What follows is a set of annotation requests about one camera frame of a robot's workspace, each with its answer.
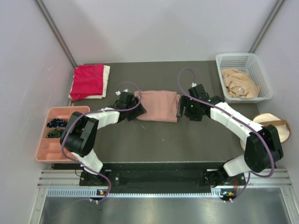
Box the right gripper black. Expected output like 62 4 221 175
176 96 202 122

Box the pink printed t shirt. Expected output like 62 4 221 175
137 91 181 123

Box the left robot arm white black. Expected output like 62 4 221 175
60 91 146 185

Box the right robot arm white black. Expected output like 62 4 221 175
177 84 284 187

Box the folded red t shirt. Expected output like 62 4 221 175
70 64 104 100

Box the beige crumpled t shirt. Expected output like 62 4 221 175
221 68 261 99

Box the white perforated plastic basket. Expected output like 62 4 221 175
215 53 273 104

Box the cream round fabric bag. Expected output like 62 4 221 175
253 113 291 144

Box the dark blue rolled sock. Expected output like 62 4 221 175
47 118 67 128

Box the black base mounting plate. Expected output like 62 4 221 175
79 162 248 193

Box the dark green rolled sock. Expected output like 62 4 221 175
47 129 63 138

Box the pink compartment tray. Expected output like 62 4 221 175
36 106 90 163

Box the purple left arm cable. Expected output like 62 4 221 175
60 81 142 203

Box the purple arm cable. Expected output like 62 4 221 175
178 68 275 203
60 81 142 203

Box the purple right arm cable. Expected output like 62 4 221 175
178 68 275 203

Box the aluminium rail frame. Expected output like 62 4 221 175
29 168 299 224

